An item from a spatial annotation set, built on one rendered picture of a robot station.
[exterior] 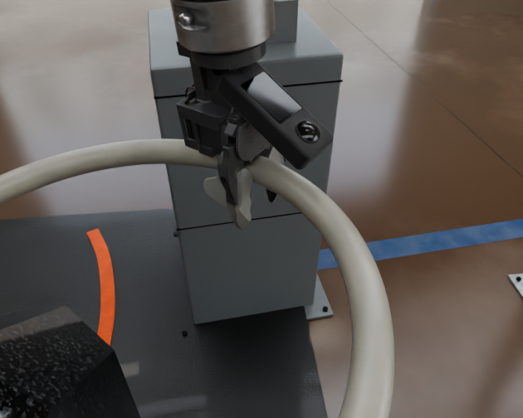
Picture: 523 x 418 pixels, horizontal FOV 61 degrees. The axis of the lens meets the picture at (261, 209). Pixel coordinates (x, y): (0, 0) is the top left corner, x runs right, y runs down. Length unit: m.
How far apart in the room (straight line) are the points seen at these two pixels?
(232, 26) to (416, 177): 1.81
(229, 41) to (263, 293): 1.08
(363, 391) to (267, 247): 0.96
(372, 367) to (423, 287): 1.34
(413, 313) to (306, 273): 0.40
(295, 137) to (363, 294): 0.15
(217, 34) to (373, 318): 0.26
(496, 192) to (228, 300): 1.32
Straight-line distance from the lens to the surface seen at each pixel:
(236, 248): 1.22
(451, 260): 1.78
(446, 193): 2.09
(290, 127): 0.41
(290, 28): 1.02
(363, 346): 0.33
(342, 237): 0.39
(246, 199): 0.49
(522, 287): 1.78
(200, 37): 0.40
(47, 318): 0.77
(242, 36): 0.40
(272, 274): 1.33
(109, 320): 1.52
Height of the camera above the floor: 1.20
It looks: 40 degrees down
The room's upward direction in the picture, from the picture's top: straight up
